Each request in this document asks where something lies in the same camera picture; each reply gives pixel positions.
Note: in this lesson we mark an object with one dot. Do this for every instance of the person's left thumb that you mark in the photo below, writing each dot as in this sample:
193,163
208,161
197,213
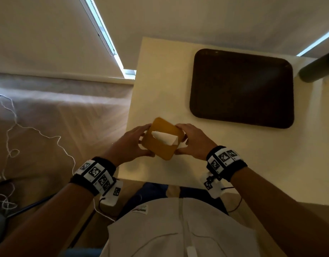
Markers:
147,154

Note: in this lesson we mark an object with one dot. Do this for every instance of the dark brown tray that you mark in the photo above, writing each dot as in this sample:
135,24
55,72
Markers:
242,88

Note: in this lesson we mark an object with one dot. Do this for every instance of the black wristband with marker tags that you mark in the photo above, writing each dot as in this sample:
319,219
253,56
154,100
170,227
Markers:
93,175
224,161

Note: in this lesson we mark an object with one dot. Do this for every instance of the person's right thumb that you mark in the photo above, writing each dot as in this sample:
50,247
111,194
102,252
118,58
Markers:
181,151

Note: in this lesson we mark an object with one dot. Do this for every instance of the person's right forearm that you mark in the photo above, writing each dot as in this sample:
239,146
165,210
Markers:
282,211

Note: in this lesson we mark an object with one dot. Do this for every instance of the grey cylindrical pole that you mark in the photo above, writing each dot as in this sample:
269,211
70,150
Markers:
318,68

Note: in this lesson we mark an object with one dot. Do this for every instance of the white shirt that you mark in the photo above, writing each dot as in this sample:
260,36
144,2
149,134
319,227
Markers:
180,230

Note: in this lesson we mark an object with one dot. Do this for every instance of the white tissue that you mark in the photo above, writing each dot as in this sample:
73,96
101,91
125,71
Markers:
164,137

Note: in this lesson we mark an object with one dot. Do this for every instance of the person's left hand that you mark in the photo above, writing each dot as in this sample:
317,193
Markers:
124,148

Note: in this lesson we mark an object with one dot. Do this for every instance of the white roller blind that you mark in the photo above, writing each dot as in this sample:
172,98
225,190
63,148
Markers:
46,34
220,21

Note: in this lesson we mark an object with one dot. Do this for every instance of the yellow tissue box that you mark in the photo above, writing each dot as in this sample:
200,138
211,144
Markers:
160,148

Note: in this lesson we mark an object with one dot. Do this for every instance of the person's right hand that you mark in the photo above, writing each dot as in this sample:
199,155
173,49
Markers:
198,143

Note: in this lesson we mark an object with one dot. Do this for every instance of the person's left forearm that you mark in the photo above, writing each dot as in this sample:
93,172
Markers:
44,222

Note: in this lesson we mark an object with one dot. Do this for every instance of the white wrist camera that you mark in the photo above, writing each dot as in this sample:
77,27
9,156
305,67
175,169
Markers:
112,194
212,187

